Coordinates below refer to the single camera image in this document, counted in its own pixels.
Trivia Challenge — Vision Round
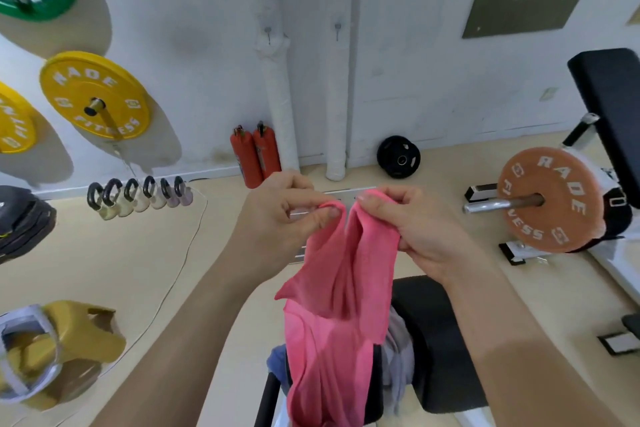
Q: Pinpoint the person's right hand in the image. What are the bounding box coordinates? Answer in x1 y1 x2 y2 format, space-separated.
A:
356 185 483 288

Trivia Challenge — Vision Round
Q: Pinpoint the person's left hand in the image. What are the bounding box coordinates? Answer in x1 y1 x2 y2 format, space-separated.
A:
226 170 347 287

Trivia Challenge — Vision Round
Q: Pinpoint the pink towel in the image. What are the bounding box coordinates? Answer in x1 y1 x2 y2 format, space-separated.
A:
274 189 402 427

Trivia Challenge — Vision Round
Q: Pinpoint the person's left forearm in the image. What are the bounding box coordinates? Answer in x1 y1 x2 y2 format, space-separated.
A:
90 249 281 427

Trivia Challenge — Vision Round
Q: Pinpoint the person's right forearm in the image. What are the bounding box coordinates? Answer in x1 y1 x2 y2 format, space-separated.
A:
440 257 626 427

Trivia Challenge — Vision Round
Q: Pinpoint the black weight plate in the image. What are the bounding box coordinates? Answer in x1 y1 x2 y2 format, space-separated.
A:
376 135 422 179

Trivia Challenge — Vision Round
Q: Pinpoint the red fire extinguisher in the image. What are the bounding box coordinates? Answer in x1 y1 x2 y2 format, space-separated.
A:
229 125 264 189
252 121 282 179

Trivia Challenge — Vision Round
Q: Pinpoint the white wrapped pipe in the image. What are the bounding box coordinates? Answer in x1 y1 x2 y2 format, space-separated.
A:
324 0 358 182
247 0 301 173

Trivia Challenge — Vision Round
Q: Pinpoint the black bench seat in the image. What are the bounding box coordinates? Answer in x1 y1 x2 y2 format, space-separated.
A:
252 276 488 427

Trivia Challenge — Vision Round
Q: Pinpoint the blue cloth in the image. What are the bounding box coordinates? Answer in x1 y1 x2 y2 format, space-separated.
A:
266 346 293 395

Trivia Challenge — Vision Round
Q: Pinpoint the grey cloth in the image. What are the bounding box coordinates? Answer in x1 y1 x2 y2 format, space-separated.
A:
381 306 416 417

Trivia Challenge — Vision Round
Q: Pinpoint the orange weight plate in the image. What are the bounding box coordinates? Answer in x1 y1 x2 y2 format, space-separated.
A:
497 147 607 254

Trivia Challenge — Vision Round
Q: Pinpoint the row of grey kettlebells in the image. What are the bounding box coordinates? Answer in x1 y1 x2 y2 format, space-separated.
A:
86 175 195 221

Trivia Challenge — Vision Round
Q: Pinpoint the black padded backrest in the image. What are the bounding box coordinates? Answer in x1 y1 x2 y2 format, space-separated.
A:
567 47 640 192

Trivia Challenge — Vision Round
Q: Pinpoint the gold kettlebell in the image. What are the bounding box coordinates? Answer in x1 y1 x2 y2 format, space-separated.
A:
0 300 127 411

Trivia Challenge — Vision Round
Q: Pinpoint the large yellow weight plate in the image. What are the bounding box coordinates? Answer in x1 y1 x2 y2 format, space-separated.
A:
39 51 152 141

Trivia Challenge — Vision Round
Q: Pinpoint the stack of black weight plates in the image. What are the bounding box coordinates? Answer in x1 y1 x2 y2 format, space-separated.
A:
0 185 58 265

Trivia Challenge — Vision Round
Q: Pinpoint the small yellow weight plate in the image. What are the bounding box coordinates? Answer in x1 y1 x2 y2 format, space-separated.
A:
0 81 38 154

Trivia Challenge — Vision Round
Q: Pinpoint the white cable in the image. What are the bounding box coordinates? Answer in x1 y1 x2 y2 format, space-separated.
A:
55 146 210 427

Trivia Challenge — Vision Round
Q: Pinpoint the white weight machine frame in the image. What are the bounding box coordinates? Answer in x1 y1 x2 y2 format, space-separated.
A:
462 113 640 357

